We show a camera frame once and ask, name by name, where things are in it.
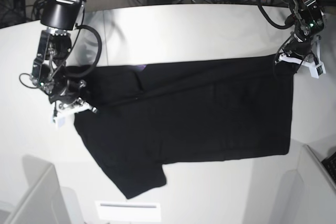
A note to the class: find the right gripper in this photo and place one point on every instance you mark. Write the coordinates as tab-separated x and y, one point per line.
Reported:
64	94

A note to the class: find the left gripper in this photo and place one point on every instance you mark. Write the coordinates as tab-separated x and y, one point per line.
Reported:
302	51

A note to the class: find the white slotted table plate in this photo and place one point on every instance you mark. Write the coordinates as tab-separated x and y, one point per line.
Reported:
129	211

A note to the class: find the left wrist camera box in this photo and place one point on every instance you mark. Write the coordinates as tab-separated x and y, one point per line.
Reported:
317	70

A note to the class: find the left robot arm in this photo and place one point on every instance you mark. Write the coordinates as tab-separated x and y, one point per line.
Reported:
307	19

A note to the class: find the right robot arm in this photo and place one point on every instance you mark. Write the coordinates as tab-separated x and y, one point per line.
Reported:
49	72

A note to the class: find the black keyboard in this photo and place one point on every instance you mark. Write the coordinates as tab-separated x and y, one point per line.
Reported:
329	164

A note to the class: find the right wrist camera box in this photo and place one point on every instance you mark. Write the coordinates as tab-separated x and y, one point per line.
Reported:
58	120

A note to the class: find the black T-shirt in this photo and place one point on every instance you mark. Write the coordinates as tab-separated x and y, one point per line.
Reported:
198	111

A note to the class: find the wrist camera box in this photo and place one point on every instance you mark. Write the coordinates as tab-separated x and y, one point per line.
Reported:
317	70
58	120

